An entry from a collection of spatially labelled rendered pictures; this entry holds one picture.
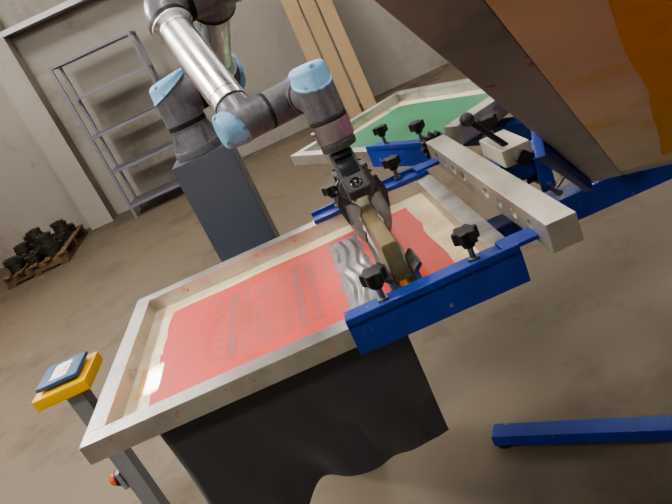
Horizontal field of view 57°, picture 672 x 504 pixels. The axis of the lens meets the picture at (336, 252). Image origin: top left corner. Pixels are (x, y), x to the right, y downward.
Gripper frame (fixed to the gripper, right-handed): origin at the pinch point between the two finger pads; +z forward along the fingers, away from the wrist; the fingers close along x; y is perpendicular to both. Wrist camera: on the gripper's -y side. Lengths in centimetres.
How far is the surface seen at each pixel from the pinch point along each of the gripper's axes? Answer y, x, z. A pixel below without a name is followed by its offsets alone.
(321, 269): 6.7, 13.9, 5.3
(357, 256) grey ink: 3.8, 5.6, 4.7
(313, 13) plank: 652, -65, -26
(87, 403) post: 10, 76, 13
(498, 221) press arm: -0.1, -24.0, 8.9
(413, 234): 3.6, -7.1, 5.3
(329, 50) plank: 644, -65, 18
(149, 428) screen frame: -29, 48, 4
